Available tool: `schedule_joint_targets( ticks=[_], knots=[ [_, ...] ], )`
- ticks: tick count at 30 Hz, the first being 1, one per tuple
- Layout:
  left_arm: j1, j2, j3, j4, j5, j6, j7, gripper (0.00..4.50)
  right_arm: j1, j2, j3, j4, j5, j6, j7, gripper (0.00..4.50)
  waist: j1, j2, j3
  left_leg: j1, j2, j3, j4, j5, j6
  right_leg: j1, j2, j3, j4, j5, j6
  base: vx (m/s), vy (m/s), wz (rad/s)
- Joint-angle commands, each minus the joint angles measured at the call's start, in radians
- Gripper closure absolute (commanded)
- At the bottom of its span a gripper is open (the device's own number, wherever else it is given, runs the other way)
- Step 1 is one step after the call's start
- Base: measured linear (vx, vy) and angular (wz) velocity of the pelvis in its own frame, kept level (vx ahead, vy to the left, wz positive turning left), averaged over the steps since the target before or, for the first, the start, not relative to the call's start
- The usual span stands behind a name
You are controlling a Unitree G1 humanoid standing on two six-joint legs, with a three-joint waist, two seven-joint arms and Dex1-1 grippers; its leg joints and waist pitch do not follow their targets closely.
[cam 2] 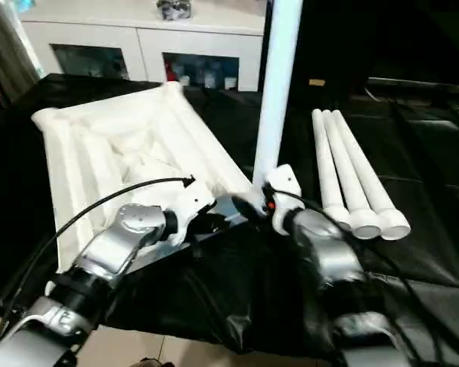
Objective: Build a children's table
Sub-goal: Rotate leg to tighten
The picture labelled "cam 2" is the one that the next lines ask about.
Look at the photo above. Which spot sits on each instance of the white cabinet with glass doors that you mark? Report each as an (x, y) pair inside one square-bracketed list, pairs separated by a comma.
[(145, 34)]

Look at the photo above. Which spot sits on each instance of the dark grey curtain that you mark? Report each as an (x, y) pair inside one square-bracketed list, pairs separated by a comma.
[(4, 46)]

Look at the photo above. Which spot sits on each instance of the white plastic table leg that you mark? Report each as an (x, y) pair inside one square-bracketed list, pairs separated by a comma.
[(279, 76), (367, 172), (325, 164), (344, 172)]

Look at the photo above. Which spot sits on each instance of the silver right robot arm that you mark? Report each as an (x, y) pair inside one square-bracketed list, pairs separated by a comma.
[(333, 260)]

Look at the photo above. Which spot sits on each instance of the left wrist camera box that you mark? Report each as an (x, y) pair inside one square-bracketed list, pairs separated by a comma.
[(191, 210)]

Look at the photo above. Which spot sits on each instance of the black mat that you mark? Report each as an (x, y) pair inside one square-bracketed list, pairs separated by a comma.
[(413, 172)]

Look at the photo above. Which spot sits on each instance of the white plastic table top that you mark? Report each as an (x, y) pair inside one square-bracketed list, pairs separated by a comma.
[(80, 153)]

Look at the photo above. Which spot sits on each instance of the dark rounded object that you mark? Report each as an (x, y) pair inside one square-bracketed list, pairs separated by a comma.
[(153, 362)]

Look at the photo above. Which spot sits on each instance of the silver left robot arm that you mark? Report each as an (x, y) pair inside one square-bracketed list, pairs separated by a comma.
[(111, 241)]

